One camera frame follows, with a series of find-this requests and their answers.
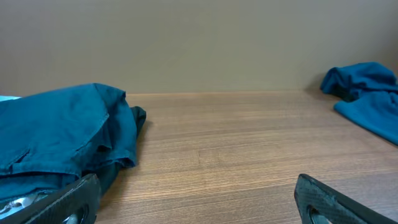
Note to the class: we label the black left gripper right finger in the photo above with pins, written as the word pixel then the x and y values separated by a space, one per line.
pixel 318 203

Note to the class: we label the light blue folded garment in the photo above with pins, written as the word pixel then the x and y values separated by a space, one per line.
pixel 7 98

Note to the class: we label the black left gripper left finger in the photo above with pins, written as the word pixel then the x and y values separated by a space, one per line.
pixel 80 199

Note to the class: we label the folded dark blue shorts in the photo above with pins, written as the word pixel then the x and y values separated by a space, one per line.
pixel 51 139

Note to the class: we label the blue t-shirt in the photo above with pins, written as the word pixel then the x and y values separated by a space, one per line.
pixel 368 93

